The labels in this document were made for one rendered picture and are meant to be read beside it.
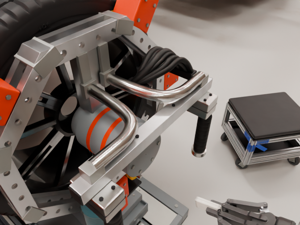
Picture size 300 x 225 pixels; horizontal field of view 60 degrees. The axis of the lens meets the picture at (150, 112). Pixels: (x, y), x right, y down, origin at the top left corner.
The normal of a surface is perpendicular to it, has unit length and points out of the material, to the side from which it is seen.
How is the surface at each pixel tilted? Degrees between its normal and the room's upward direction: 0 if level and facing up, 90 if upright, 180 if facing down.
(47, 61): 90
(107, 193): 0
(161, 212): 0
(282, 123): 0
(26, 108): 90
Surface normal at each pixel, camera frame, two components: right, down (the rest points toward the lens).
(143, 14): 0.78, 0.41
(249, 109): 0.00, -0.76
